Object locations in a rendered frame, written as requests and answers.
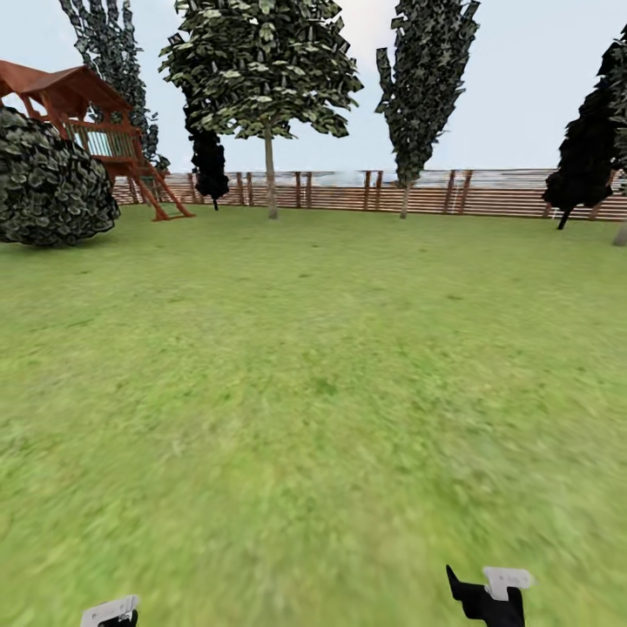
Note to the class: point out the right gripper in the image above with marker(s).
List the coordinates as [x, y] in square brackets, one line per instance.
[478, 604]

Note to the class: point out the bush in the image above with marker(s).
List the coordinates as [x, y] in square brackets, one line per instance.
[50, 189]

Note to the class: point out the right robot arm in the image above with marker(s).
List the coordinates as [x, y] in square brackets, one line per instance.
[499, 602]

